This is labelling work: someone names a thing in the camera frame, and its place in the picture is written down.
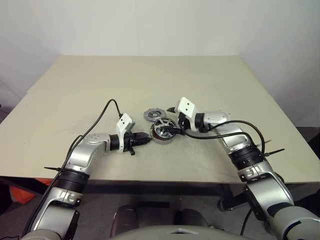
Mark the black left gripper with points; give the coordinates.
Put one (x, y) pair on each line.
(130, 142)

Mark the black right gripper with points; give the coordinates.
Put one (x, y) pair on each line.
(182, 122)

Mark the black spoked rotor cap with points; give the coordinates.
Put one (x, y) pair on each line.
(160, 123)

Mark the small grey gear disc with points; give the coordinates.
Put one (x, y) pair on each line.
(153, 114)

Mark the motor stator with copper windings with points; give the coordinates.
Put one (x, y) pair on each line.
(162, 141)

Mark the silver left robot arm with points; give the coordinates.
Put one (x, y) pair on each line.
(82, 155)

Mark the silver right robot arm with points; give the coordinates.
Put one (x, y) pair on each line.
(217, 117)

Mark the dark rounded shape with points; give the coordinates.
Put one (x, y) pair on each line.
(125, 217)

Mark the black zip tie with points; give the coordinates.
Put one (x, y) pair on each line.
(275, 152)
(52, 169)
(266, 142)

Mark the grey robot torso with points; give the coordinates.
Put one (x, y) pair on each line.
(150, 235)

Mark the orange object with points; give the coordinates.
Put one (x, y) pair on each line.
(22, 195)

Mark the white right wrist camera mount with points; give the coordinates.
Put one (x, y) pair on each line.
(187, 106)

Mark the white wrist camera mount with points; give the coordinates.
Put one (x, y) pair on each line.
(124, 121)
(187, 106)

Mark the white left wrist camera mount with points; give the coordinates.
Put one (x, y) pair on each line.
(124, 121)

